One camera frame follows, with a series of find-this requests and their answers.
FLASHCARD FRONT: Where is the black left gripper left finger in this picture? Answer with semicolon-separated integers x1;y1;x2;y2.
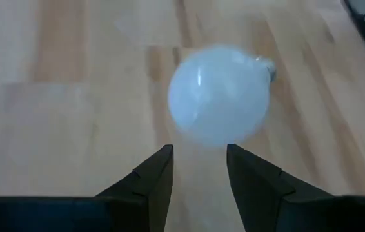
0;144;174;232

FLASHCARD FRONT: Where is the white lightbulb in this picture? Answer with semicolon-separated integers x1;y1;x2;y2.
166;44;277;148

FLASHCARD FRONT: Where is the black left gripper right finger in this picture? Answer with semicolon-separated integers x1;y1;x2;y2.
226;143;365;232

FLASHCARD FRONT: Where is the black aluminium table frame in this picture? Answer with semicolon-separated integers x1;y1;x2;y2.
340;0;365;80

